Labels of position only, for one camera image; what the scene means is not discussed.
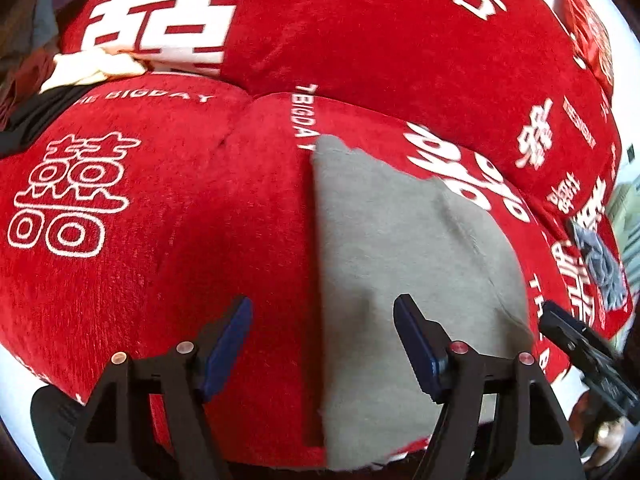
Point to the blue-grey crumpled cloth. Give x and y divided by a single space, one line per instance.
597 265

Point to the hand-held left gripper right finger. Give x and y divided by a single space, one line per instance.
420 347

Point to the person's right hand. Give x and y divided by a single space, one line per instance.
607 437

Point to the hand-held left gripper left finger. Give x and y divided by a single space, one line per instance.
230 340

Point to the red printed blanket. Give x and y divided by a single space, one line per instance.
175 235

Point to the cream cloth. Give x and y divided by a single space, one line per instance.
90 70

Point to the maroon cloth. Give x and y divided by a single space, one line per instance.
25 80

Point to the black cloth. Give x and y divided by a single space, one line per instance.
45 115

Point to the grey knit garment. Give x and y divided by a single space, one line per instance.
400 240

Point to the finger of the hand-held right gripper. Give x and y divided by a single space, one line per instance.
562 322

